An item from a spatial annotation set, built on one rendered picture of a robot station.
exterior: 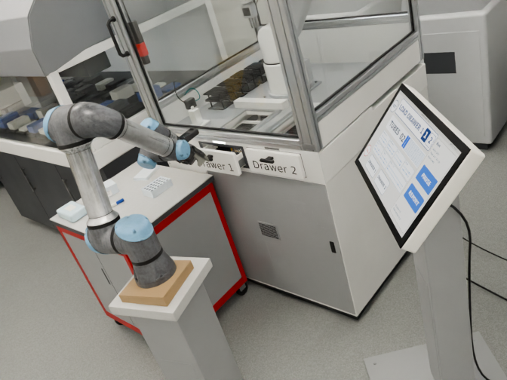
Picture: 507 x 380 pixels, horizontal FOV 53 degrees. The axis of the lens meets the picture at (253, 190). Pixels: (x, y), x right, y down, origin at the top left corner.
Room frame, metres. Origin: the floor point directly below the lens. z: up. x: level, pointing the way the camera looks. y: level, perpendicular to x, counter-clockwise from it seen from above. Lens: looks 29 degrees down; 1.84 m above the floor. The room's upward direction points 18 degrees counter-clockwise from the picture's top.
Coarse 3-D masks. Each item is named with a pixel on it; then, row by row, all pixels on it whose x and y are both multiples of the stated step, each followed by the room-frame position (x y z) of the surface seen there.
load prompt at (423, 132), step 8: (400, 104) 1.47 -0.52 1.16; (408, 104) 1.42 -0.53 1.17; (400, 112) 1.44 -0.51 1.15; (408, 112) 1.40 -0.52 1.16; (416, 112) 1.35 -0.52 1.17; (408, 120) 1.37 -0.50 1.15; (416, 120) 1.33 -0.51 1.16; (424, 120) 1.29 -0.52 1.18; (408, 128) 1.34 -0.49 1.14; (416, 128) 1.30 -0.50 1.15; (424, 128) 1.26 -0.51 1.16; (416, 136) 1.28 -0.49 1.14; (424, 136) 1.24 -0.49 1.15; (432, 136) 1.20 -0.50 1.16; (424, 144) 1.22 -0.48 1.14; (432, 144) 1.18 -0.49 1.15
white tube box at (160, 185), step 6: (156, 180) 2.29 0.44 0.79; (162, 180) 2.26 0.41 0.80; (168, 180) 2.24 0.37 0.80; (150, 186) 2.24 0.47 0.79; (156, 186) 2.22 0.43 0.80; (162, 186) 2.21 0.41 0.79; (168, 186) 2.23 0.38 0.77; (144, 192) 2.22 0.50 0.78; (150, 192) 2.18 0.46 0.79; (156, 192) 2.19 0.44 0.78
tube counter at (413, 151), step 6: (402, 132) 1.36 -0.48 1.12; (402, 138) 1.34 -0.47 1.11; (408, 138) 1.31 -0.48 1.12; (402, 144) 1.33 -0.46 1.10; (408, 144) 1.29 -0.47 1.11; (414, 144) 1.26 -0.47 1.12; (408, 150) 1.28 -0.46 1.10; (414, 150) 1.25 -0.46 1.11; (420, 150) 1.22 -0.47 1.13; (408, 156) 1.26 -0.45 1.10; (414, 156) 1.23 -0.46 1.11; (420, 156) 1.20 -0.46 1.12; (414, 162) 1.21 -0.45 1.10; (420, 162) 1.19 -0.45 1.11
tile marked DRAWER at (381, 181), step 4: (380, 172) 1.35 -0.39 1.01; (376, 176) 1.36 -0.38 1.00; (380, 176) 1.34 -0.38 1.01; (384, 176) 1.32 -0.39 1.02; (376, 180) 1.35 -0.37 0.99; (380, 180) 1.33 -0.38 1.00; (384, 180) 1.31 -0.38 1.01; (388, 180) 1.29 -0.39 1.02; (376, 184) 1.34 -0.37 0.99; (380, 184) 1.31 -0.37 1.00; (384, 184) 1.29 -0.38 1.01; (388, 184) 1.28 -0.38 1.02; (380, 188) 1.30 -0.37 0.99; (384, 188) 1.28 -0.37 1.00; (380, 192) 1.29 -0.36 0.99
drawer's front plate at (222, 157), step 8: (208, 152) 2.13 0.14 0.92; (216, 152) 2.09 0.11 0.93; (224, 152) 2.05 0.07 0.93; (232, 152) 2.03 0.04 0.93; (216, 160) 2.10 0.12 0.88; (224, 160) 2.06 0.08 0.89; (232, 160) 2.02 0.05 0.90; (200, 168) 2.20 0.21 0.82; (208, 168) 2.16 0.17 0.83; (216, 168) 2.12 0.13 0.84; (224, 168) 2.07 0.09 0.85; (232, 168) 2.03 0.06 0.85; (240, 168) 2.02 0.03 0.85
